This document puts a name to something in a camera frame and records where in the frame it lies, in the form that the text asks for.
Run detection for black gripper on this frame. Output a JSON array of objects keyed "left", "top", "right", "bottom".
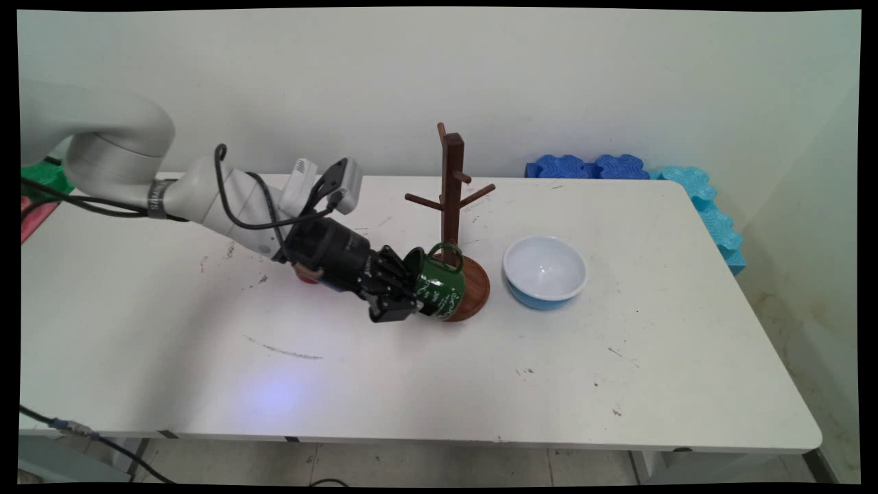
[{"left": 281, "top": 216, "right": 423, "bottom": 324}]

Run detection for green enamel mug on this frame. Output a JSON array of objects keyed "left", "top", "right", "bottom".
[{"left": 403, "top": 242, "right": 466, "bottom": 322}]

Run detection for dark wooden mug tree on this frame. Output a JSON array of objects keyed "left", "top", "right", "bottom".
[{"left": 404, "top": 122, "right": 497, "bottom": 322}]

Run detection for light blue bowl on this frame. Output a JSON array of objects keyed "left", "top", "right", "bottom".
[{"left": 503, "top": 235, "right": 589, "bottom": 311}]

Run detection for dark blue foam block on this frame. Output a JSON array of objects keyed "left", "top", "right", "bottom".
[
  {"left": 525, "top": 154, "right": 596, "bottom": 180},
  {"left": 593, "top": 154, "right": 651, "bottom": 180}
]

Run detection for grey metal table leg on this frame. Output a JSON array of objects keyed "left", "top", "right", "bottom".
[
  {"left": 801, "top": 447, "right": 839, "bottom": 484},
  {"left": 630, "top": 449, "right": 690, "bottom": 485}
]

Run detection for blue foam mats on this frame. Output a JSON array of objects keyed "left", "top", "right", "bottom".
[{"left": 650, "top": 165, "right": 747, "bottom": 276}]

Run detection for green foam mat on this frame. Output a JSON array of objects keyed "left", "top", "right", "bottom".
[{"left": 21, "top": 159, "right": 75, "bottom": 201}]

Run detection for red foam mat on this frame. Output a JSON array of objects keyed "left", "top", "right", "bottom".
[{"left": 21, "top": 198, "right": 60, "bottom": 244}]

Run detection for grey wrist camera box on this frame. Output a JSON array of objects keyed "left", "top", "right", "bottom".
[{"left": 324, "top": 158, "right": 365, "bottom": 215}]

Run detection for white camera bracket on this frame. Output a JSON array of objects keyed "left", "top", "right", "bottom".
[{"left": 280, "top": 158, "right": 320, "bottom": 217}]

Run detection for black camera cable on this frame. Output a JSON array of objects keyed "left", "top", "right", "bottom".
[{"left": 214, "top": 143, "right": 344, "bottom": 233}]

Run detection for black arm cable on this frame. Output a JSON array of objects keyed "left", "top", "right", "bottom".
[{"left": 21, "top": 176, "right": 190, "bottom": 223}]

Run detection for black cable with connector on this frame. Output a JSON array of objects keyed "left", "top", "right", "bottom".
[{"left": 21, "top": 403, "right": 178, "bottom": 485}]

